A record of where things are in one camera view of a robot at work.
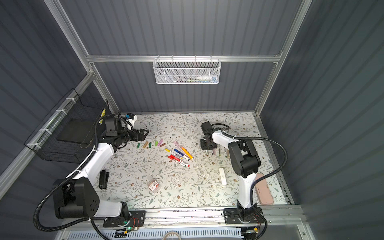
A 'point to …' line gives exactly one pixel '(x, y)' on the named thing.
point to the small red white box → (153, 185)
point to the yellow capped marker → (168, 150)
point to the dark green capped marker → (225, 150)
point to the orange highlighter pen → (187, 153)
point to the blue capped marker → (179, 153)
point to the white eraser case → (222, 176)
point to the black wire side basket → (68, 132)
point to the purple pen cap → (160, 142)
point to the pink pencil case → (264, 194)
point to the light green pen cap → (156, 143)
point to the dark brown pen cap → (164, 144)
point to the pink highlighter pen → (177, 144)
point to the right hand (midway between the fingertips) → (207, 147)
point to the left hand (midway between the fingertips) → (141, 130)
